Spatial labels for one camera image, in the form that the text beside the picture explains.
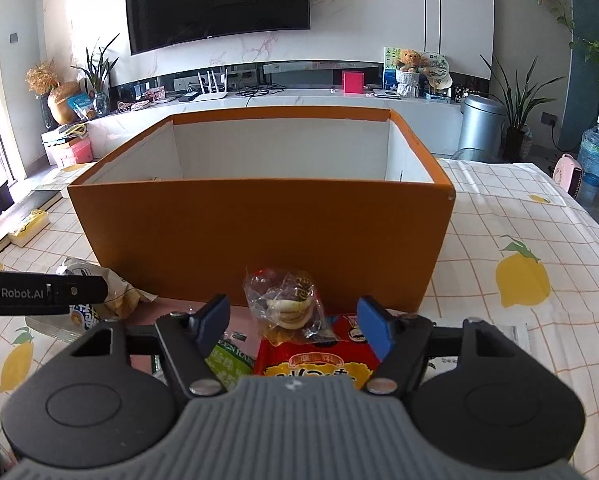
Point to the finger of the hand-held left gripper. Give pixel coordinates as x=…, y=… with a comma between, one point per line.
x=79, y=290

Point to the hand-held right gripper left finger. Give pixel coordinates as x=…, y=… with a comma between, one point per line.
x=218, y=316

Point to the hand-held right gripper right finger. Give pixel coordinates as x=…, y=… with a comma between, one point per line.
x=375, y=327

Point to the white chip bag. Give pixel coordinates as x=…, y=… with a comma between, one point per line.
x=124, y=292

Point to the white snack packets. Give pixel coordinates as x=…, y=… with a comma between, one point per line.
x=229, y=365

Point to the clear bun packet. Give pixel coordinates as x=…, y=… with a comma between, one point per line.
x=284, y=305

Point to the red snack packet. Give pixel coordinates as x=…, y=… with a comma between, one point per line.
x=309, y=365

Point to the orange cardboard box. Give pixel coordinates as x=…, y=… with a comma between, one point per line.
x=259, y=230

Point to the blue white snack packet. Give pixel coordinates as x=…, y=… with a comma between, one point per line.
x=81, y=321

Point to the yellow box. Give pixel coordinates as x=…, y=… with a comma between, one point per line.
x=28, y=227

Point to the pink storage box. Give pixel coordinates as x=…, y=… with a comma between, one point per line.
x=74, y=152

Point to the lemon print tablecloth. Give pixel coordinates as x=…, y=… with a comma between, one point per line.
x=504, y=200

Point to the blue snack bag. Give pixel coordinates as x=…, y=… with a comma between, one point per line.
x=83, y=107

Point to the brown gourd vase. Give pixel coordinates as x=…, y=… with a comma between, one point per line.
x=63, y=102

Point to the clear plastic chair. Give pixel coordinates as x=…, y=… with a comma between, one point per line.
x=477, y=152

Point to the green plant in glass vase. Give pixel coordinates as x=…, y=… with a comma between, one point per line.
x=99, y=80

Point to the dried yellow flowers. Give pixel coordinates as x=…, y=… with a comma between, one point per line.
x=41, y=77

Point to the black set-top box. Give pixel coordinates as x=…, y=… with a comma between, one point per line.
x=188, y=96

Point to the white router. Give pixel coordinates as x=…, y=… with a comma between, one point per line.
x=211, y=91

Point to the white marble tv cabinet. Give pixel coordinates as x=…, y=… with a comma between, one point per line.
x=299, y=102

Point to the silver trash can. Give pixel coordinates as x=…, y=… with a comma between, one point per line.
x=481, y=122

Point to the white woven basket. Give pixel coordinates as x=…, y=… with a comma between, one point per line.
x=407, y=84

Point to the red box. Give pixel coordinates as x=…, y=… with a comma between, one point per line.
x=353, y=82

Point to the pink fan heater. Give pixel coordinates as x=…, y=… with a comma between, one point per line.
x=569, y=175

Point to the long-leaf potted plant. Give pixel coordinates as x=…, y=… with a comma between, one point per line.
x=518, y=110

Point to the round painted fan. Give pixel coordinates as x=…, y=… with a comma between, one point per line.
x=437, y=72

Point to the green landscape picture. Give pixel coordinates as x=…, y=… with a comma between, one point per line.
x=390, y=60

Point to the blue water bottle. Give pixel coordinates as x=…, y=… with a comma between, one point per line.
x=593, y=152

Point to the black television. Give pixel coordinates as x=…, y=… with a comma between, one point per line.
x=214, y=0

